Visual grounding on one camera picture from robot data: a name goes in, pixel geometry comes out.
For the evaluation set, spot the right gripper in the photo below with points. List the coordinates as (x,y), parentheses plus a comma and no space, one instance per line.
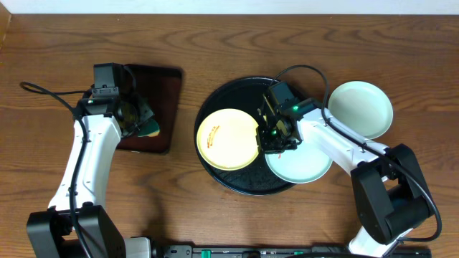
(263,132)

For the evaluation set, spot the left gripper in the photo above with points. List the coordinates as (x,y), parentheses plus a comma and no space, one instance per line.
(142,117)

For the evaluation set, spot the green yellow sponge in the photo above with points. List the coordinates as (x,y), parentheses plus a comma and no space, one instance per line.
(149,129)

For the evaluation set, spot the yellow plate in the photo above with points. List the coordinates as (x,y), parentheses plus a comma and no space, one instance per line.
(226,139)

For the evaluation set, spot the mint green plate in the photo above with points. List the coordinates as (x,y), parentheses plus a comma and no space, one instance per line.
(303,165)
(363,107)

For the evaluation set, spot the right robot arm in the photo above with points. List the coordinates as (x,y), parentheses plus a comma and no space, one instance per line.
(390,192)

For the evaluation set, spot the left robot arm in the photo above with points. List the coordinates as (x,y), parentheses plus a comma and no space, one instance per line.
(75,223)

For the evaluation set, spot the round black tray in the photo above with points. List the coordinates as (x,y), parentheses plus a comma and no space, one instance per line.
(244,94)

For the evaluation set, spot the dark rectangular tray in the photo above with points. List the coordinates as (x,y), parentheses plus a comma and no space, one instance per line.
(161,87)

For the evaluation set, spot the wooden side panel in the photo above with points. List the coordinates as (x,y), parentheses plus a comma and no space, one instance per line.
(5,19)

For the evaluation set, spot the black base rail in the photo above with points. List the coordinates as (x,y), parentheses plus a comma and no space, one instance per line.
(186,251)

